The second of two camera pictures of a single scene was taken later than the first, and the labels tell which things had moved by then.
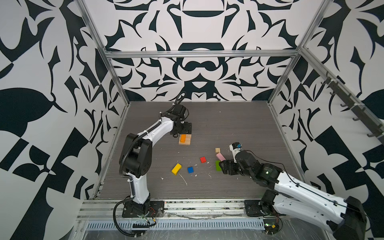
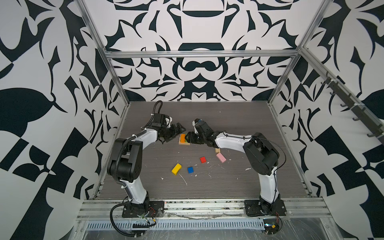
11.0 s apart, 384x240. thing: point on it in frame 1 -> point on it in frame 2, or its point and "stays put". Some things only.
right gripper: [230, 171] -> [190, 138]
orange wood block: [183, 138] stays put
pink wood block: [220, 157] stays put
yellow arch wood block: [176, 168] stays put
